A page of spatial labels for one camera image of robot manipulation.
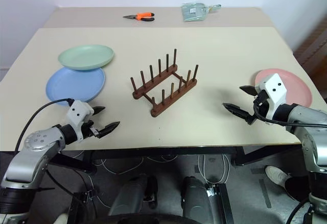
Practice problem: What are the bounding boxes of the dark trouser leg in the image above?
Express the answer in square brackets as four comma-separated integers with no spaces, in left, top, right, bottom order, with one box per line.
[283,175,311,202]

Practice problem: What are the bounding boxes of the green plate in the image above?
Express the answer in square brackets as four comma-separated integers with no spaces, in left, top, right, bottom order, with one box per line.
[57,44,115,71]

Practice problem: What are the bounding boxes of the orange-handled pliers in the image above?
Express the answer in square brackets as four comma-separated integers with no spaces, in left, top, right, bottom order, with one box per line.
[122,12,156,22]

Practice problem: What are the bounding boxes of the white shoe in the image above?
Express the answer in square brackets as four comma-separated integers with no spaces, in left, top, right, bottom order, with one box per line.
[264,165,292,190]

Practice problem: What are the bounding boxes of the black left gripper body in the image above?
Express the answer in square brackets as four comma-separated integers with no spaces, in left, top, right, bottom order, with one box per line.
[82,120,102,139]

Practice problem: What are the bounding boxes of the pale green dustpan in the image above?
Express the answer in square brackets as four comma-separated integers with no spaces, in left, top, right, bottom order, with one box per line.
[181,2,222,22]

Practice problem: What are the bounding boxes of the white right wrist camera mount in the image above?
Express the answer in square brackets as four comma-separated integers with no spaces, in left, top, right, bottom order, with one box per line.
[254,73,289,119]

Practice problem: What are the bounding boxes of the blue plate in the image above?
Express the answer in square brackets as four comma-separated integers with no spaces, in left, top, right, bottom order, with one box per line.
[45,66,106,107]

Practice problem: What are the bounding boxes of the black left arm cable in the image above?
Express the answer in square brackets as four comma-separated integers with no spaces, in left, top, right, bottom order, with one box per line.
[14,98,75,154]

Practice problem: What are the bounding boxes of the dark grey robot leg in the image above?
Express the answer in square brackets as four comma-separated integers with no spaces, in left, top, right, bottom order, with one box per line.
[180,176,215,224]
[108,173,158,217]

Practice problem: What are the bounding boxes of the wooden dish rack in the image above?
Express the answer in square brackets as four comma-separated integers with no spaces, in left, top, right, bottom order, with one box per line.
[130,48,200,118]

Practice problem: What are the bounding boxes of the black metal stand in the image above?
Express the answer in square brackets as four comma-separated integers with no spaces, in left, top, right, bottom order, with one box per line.
[207,182,235,224]
[67,190,96,224]

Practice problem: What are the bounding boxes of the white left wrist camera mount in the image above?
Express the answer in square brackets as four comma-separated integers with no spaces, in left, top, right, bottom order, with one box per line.
[65,100,95,143]

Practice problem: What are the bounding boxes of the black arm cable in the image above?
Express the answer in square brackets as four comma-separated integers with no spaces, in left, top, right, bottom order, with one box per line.
[252,101,327,129]
[14,98,75,154]

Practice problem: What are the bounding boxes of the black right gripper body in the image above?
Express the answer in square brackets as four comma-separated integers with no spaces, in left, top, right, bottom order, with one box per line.
[245,89,269,126]

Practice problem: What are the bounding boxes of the dark grey left robot leg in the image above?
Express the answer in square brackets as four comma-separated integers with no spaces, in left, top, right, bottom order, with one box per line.
[108,173,158,217]

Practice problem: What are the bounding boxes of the dark grey right robot leg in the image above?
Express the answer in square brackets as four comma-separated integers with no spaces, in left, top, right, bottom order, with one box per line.
[180,176,215,224]

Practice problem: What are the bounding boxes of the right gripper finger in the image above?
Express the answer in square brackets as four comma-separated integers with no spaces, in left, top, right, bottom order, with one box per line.
[222,103,250,120]
[239,85,259,97]

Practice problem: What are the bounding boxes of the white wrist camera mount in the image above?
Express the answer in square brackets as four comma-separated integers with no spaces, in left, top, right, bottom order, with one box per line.
[254,73,289,119]
[65,100,95,143]

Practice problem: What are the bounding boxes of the white floor cable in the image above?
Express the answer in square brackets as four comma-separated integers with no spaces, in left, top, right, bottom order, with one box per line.
[93,156,145,176]
[197,154,231,184]

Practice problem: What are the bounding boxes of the black table frame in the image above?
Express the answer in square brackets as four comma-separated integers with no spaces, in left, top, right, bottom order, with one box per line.
[50,145,303,175]

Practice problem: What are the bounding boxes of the pink-red plate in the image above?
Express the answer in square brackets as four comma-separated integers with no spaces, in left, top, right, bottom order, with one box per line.
[254,68,313,108]

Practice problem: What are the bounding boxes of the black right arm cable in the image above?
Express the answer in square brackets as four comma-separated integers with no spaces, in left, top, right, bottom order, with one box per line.
[252,101,327,129]

